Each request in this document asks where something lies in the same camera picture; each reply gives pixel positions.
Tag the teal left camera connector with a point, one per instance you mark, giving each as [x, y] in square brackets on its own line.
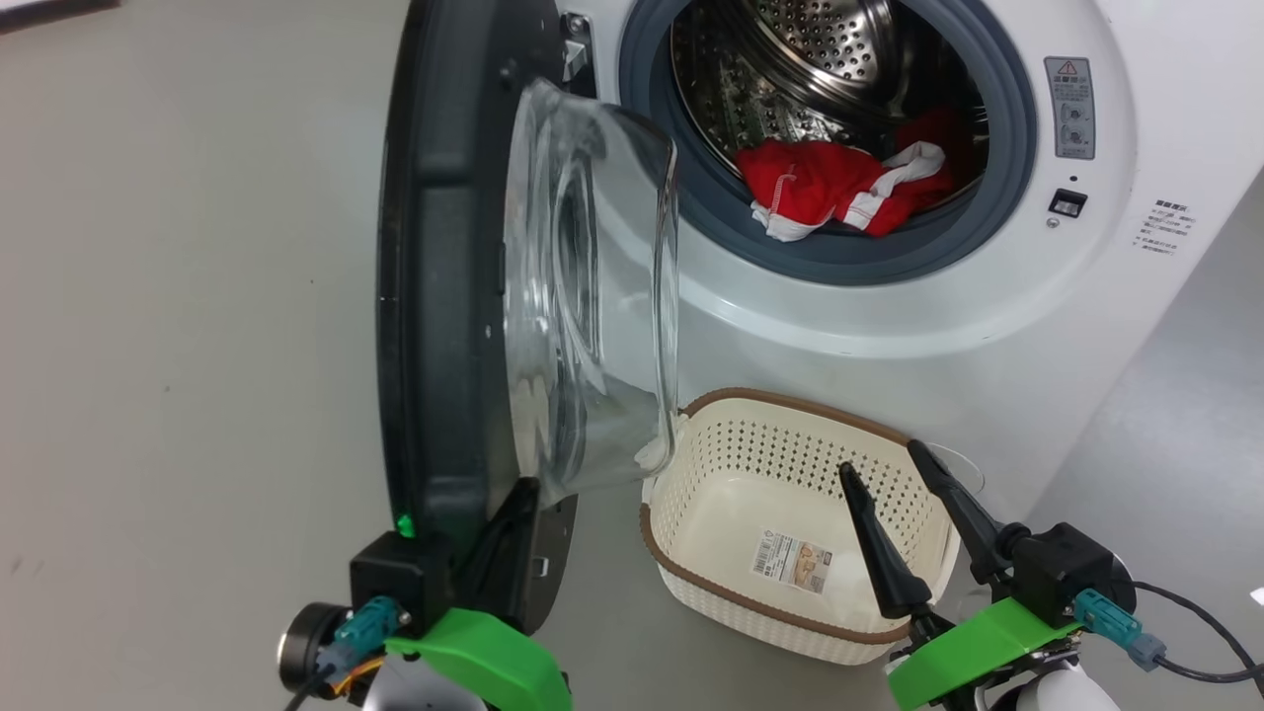
[363, 632]

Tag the printed product label sticker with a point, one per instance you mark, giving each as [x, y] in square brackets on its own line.
[792, 563]

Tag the printed text notice label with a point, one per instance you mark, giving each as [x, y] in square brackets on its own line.
[1165, 227]

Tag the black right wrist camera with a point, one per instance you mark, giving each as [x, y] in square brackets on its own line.
[1066, 568]

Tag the silver washing machine door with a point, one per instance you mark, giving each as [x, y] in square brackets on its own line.
[444, 296]

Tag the white front-load washing machine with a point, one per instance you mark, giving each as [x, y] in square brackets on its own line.
[987, 326]

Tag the grey warning sticker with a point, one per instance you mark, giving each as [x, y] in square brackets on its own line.
[1069, 109]

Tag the stainless steel washing machine drum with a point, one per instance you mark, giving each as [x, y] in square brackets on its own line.
[820, 59]

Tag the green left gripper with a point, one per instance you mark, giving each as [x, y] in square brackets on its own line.
[494, 657]

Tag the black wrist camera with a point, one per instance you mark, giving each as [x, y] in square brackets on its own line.
[1066, 568]
[395, 578]

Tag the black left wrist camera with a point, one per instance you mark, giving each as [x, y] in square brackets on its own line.
[395, 578]

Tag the round drain filter cover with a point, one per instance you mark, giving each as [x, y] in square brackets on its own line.
[973, 464]

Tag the dark grey wall baseboard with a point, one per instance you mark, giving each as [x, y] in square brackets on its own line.
[49, 10]

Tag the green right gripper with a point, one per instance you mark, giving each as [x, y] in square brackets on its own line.
[978, 642]

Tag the teal right camera connector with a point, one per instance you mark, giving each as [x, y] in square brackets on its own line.
[1111, 620]

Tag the teal camera connector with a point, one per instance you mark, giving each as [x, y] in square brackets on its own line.
[363, 632]
[1111, 620]

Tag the cream perforated basket brown rim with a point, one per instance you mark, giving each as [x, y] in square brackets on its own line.
[731, 592]

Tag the black door lock slot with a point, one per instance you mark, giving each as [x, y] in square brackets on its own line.
[1067, 203]

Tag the red garment white patch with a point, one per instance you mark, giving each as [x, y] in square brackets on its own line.
[810, 183]

